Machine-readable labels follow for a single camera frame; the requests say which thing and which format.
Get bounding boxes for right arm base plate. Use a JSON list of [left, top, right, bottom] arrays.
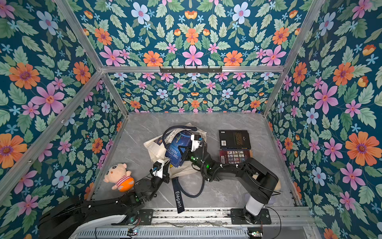
[[228, 208, 272, 225]]

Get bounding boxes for aluminium front rail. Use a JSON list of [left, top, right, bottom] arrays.
[[68, 207, 321, 239]]

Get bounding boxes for metal hook rail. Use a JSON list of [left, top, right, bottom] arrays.
[[159, 66, 223, 74]]

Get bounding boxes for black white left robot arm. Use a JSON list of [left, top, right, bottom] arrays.
[[38, 160, 170, 239]]

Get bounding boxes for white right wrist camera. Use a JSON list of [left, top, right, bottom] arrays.
[[191, 134, 203, 152]]

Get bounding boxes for beige sponge block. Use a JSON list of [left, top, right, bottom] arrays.
[[275, 180, 282, 192]]

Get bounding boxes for blue green spine book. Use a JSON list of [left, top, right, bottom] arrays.
[[165, 130, 192, 168]]

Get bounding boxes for purple flat pad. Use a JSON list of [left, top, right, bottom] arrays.
[[245, 193, 254, 204]]

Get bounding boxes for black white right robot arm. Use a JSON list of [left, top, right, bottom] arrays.
[[179, 141, 280, 224]]

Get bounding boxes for pink plush pig toy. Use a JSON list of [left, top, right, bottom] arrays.
[[103, 163, 135, 192]]

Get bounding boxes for maroon grid cover book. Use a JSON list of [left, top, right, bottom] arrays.
[[219, 149, 252, 164]]

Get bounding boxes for cream canvas tote bag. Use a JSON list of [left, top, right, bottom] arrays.
[[143, 123, 208, 214]]

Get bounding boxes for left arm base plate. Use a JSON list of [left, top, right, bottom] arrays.
[[126, 209, 154, 226]]

